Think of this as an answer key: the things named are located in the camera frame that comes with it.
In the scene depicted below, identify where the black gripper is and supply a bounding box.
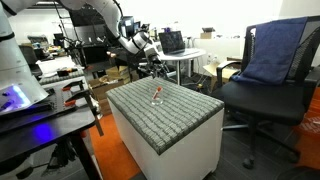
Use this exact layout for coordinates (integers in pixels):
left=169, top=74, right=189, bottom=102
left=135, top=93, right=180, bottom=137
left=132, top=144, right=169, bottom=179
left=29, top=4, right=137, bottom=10
left=145, top=55, right=169, bottom=78

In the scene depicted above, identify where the red marker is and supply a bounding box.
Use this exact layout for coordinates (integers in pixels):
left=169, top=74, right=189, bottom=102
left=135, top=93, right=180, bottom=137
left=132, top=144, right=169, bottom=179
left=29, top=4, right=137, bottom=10
left=152, top=86, right=162, bottom=100

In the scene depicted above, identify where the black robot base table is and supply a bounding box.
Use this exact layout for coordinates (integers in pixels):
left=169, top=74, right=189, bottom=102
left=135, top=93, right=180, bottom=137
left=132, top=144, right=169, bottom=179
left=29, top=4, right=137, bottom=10
left=0, top=108, right=101, bottom=180

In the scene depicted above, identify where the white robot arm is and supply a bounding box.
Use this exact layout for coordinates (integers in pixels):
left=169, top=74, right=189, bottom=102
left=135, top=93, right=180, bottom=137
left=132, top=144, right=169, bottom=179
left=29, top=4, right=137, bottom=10
left=0, top=0, right=159, bottom=115

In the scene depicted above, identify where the clear glass cup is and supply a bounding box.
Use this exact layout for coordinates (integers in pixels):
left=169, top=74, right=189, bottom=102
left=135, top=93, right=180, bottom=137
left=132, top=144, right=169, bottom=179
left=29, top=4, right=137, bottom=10
left=151, top=93, right=163, bottom=105

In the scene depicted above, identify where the open laptop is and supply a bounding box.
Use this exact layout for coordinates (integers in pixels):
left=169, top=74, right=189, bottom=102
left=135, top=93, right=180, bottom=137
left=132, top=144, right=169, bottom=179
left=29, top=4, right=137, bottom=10
left=159, top=31, right=187, bottom=54

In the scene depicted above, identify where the round white table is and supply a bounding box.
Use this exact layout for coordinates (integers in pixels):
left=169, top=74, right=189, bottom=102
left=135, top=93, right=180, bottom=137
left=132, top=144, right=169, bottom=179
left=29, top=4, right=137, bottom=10
left=159, top=48, right=206, bottom=85

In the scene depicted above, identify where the cardboard boxes pile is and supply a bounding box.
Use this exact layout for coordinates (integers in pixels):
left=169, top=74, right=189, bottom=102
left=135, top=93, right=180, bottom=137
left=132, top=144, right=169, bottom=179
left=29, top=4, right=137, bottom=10
left=88, top=66, right=139, bottom=115

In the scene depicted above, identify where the cardboard box on shelf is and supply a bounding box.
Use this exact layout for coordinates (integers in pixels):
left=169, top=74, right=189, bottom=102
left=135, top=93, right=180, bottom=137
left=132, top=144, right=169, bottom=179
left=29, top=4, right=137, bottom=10
left=200, top=27, right=216, bottom=39

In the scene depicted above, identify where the grey cushioned white ottoman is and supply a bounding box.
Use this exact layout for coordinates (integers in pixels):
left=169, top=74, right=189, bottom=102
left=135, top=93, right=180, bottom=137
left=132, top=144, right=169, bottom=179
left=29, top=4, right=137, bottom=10
left=107, top=77, right=224, bottom=180

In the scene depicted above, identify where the orange black clamp left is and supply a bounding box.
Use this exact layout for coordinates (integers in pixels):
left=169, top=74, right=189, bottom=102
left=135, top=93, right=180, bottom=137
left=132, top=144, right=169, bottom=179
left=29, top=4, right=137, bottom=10
left=62, top=80, right=86, bottom=93

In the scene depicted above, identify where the orange black clamp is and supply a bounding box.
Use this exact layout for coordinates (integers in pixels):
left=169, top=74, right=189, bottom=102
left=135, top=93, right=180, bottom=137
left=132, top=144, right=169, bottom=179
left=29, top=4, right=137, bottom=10
left=62, top=80, right=86, bottom=93
left=64, top=91, right=104, bottom=136

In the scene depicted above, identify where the orange black clamp right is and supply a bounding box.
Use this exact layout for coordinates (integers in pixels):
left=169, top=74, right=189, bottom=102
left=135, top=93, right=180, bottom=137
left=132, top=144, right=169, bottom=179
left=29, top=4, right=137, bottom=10
left=64, top=91, right=104, bottom=136

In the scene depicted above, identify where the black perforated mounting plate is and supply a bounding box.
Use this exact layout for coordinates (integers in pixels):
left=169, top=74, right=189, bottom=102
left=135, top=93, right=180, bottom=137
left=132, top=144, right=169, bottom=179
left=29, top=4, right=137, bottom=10
left=0, top=85, right=72, bottom=118

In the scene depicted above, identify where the black office chair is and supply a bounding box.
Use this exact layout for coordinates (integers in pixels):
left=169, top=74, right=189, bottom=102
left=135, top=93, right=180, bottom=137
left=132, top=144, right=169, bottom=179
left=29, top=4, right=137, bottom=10
left=213, top=15, right=320, bottom=169

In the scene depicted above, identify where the blue towel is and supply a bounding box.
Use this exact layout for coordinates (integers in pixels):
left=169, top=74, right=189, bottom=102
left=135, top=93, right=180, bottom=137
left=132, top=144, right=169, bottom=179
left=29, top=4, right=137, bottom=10
left=232, top=17, right=307, bottom=85

